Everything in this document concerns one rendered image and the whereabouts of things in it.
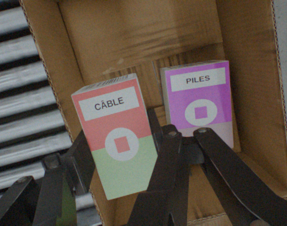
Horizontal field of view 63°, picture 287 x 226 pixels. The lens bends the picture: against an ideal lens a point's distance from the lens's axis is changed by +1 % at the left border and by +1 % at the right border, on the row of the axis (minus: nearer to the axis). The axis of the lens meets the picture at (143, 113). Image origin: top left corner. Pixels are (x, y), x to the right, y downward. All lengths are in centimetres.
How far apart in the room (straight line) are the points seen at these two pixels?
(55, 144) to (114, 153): 48
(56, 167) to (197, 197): 31
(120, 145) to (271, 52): 25
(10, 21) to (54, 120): 25
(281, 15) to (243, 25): 119
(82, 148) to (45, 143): 51
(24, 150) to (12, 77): 20
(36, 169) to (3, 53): 31
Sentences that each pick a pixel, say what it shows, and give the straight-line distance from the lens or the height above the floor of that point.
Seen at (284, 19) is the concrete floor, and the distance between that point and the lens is 161.
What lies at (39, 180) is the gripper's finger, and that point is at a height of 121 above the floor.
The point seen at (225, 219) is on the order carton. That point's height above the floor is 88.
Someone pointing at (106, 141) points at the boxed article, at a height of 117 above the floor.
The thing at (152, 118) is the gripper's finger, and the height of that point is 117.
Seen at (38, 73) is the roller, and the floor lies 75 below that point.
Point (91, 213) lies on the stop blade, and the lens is 75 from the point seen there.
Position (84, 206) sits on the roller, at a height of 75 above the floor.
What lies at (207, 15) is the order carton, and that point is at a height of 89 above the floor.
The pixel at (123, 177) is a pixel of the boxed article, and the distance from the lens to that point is 21.
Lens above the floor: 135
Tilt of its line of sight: 76 degrees down
